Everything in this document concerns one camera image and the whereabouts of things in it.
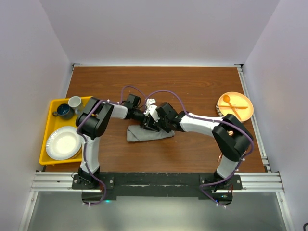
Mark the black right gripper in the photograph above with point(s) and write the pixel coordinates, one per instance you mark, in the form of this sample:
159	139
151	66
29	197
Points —
168	130

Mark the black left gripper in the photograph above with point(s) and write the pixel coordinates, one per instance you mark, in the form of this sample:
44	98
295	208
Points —
148	122

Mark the grey cloth napkin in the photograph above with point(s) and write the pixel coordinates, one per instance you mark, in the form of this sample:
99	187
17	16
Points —
137	134

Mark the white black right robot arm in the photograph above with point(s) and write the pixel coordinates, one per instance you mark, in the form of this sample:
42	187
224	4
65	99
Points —
232	138

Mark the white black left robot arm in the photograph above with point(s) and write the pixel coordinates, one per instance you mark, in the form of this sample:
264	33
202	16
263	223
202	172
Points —
91	124

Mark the orange plastic spoon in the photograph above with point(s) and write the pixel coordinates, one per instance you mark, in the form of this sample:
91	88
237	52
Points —
227	99

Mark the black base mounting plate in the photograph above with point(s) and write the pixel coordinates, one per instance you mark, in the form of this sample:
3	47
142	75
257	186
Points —
222	193

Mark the orange divided plate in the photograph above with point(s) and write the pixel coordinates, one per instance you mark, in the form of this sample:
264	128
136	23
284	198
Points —
236	104

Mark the grey ceramic mug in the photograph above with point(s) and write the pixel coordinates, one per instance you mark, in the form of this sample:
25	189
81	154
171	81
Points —
76	104

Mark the dark blue ceramic cup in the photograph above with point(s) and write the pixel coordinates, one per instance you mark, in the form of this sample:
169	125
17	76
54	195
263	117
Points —
64	111

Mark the white ceramic plate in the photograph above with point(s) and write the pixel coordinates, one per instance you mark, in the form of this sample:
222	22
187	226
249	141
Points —
63	143

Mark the yellow plastic tray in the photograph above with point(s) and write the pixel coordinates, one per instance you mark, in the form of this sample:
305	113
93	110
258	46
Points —
53	123

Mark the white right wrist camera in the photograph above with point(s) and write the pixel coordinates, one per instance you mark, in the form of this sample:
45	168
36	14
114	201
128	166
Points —
152	112

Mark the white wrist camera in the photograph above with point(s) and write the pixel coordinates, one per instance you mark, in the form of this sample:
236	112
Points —
149	102
152	112

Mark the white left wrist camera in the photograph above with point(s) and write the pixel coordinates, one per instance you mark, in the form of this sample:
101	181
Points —
149	102

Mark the aluminium right frame rail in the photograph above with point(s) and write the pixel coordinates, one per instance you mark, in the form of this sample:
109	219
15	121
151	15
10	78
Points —
263	154

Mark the aluminium frame rail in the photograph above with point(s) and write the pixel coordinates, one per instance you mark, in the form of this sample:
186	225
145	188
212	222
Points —
242	182
263	154

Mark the aluminium front frame rail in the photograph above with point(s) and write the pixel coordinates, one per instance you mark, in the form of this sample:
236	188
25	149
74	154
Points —
242	182

